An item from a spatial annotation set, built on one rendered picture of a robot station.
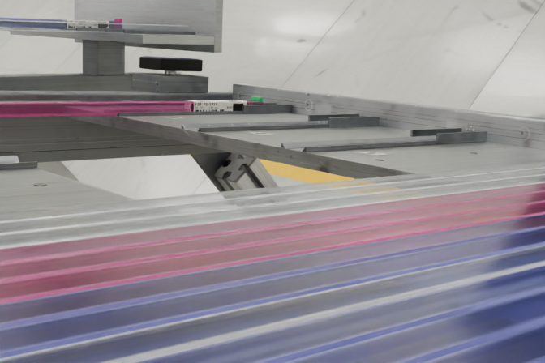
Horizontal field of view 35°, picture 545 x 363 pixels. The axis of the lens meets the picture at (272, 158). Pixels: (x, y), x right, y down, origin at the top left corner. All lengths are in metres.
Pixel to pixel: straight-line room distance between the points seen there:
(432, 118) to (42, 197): 0.42
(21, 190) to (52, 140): 0.42
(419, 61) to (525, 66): 0.29
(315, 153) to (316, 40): 1.87
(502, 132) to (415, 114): 0.08
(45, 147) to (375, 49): 1.53
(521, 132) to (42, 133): 0.40
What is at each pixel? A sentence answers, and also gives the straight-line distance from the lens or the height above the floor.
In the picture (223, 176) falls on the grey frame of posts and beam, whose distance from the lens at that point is 0.96.
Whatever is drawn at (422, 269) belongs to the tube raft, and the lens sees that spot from 0.23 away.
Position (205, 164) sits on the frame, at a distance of 0.96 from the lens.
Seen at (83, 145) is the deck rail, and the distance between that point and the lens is 0.81.
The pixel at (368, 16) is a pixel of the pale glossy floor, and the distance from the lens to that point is 2.38.
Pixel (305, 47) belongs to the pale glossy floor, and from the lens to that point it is 2.40.
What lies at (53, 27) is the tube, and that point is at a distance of 0.99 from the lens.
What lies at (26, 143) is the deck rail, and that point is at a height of 0.85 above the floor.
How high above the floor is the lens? 1.16
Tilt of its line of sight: 34 degrees down
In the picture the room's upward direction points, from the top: 35 degrees counter-clockwise
